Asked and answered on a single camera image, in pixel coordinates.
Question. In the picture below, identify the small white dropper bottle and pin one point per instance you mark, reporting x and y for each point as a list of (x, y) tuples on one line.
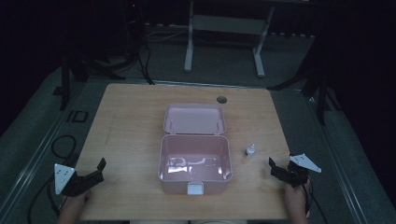
[(250, 151)]

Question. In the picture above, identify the black tripod stand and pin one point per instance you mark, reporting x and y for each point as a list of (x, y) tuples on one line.
[(320, 90), (65, 77)]

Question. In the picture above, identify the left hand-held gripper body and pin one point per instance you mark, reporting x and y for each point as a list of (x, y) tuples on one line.
[(63, 175)]

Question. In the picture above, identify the person's left hand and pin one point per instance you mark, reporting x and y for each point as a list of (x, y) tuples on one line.
[(77, 202)]

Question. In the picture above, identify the person's right hand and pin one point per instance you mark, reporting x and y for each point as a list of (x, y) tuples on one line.
[(295, 196)]

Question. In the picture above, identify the white metal stand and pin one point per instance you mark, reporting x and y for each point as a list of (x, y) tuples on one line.
[(224, 24)]

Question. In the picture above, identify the grey metal floor rail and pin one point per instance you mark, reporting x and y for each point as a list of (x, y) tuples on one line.
[(34, 155), (336, 155)]

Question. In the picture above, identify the pink plastic box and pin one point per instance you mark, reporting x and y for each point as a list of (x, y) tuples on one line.
[(194, 149)]

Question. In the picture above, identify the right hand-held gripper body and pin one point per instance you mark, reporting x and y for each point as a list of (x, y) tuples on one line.
[(297, 175)]

